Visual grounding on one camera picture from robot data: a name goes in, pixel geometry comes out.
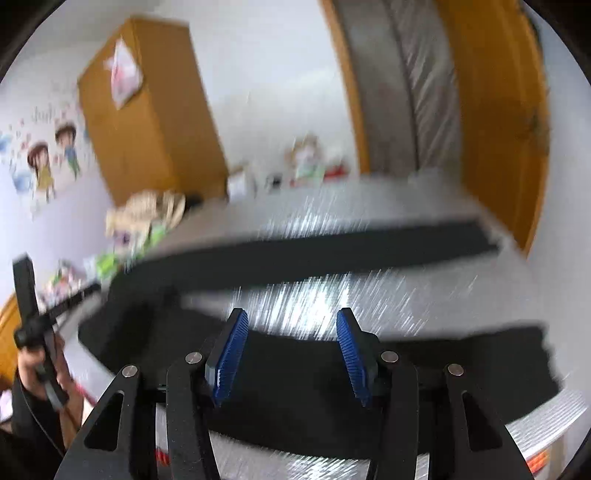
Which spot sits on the cartoon wall sticker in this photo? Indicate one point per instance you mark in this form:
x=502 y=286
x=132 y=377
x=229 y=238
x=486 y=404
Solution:
x=41 y=161

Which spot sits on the pink white plastic bag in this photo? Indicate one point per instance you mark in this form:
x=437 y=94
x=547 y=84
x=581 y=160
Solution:
x=123 y=76

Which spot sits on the green packet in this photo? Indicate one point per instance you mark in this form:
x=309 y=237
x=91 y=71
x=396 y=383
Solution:
x=108 y=265

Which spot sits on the cardboard box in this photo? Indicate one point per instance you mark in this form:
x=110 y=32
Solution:
x=307 y=161

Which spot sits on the pile of colourful packets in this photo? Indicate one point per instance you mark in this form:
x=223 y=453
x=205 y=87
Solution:
x=64 y=281

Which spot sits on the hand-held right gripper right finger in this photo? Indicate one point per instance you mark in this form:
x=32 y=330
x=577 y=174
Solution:
x=353 y=355

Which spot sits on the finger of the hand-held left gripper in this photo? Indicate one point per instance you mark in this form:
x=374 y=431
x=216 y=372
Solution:
x=74 y=302

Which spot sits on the beige blanket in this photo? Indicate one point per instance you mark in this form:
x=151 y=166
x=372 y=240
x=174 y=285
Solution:
x=143 y=210

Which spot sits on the black garment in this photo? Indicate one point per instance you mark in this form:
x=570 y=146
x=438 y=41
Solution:
x=286 y=383

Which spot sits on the small black object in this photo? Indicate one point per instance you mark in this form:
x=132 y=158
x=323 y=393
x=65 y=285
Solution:
x=275 y=181

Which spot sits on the wooden wardrobe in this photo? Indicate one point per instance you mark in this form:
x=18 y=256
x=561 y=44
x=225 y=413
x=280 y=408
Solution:
x=152 y=129

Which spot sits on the person's left forearm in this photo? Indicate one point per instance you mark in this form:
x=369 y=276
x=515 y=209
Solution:
x=32 y=424

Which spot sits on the wooden furniture panel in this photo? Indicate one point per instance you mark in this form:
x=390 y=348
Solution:
x=9 y=337

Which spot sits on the dark cloth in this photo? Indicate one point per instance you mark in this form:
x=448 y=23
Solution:
x=193 y=201

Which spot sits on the wooden door frame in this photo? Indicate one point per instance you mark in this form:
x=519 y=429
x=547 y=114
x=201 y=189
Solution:
x=348 y=92

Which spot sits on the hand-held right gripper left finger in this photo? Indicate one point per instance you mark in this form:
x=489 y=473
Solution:
x=228 y=355

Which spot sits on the wooden door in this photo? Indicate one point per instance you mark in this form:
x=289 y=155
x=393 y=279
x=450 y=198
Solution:
x=498 y=115

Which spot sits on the person's left hand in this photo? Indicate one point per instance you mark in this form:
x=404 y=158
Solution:
x=27 y=367

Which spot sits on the small white box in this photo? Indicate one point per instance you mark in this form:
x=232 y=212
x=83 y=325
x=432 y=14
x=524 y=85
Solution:
x=241 y=184

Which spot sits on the grey plastic door curtain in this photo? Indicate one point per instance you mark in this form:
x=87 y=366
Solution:
x=401 y=87

